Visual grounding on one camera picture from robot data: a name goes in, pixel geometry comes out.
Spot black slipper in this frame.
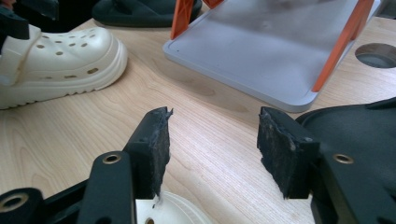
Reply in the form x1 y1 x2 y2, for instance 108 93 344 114
92 0 204 28
294 96 396 224

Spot grey shoe rack orange supports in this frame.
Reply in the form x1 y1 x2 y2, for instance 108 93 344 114
162 0 382 114

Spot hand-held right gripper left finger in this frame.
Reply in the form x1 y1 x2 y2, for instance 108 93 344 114
122 106 175 201

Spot white clog shoe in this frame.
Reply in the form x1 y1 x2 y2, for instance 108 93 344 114
134 189 214 224
0 23 129 110

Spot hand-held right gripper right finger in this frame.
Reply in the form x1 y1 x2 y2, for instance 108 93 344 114
256 105 321 200

